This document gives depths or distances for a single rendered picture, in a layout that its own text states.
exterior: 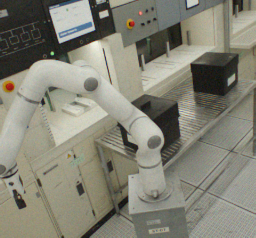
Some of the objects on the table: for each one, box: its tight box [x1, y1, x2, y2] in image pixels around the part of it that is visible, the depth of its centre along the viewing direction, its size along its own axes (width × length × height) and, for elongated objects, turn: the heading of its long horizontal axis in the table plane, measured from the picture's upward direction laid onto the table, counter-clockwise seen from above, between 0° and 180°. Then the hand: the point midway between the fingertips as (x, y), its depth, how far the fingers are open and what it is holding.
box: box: [190, 52, 239, 96], centre depth 236 cm, size 29×29×25 cm
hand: (22, 198), depth 124 cm, fingers open, 8 cm apart
